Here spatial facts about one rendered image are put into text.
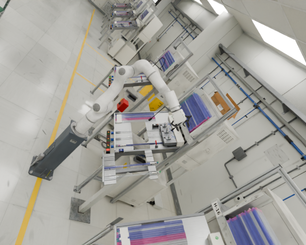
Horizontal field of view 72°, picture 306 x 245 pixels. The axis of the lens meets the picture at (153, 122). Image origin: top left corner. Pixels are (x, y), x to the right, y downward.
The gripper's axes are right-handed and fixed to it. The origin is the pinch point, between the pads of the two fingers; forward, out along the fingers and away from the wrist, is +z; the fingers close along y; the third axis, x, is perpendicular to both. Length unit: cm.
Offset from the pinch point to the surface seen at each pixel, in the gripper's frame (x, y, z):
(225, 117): -49, -31, 8
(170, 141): -52, 31, 12
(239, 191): 4, -23, 59
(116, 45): -400, 187, -262
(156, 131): -67, 48, -2
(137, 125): -188, 124, -19
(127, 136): -47, 75, -9
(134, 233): 35, 56, 58
